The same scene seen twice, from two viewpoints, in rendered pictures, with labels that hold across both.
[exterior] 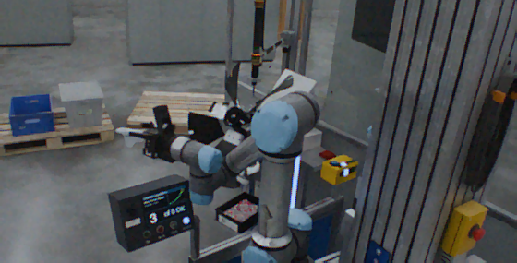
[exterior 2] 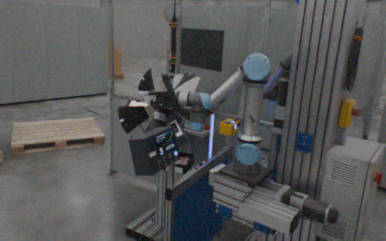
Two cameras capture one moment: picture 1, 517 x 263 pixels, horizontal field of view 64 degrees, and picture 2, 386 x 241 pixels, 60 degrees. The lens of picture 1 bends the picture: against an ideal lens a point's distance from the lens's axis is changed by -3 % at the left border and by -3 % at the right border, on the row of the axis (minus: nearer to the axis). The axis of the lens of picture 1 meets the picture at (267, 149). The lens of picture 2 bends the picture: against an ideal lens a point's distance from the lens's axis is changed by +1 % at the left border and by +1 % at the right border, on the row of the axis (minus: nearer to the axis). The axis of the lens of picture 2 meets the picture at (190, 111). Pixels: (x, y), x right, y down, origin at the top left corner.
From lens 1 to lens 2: 0.89 m
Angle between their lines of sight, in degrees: 22
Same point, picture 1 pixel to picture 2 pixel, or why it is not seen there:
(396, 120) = (305, 61)
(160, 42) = (12, 86)
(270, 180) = (253, 99)
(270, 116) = (257, 59)
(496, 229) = not seen: hidden behind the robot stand
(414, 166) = (322, 80)
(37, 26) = not seen: outside the picture
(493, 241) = not seen: hidden behind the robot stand
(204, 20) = (49, 66)
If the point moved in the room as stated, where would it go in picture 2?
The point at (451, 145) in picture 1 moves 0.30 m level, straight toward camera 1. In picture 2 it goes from (343, 63) to (369, 72)
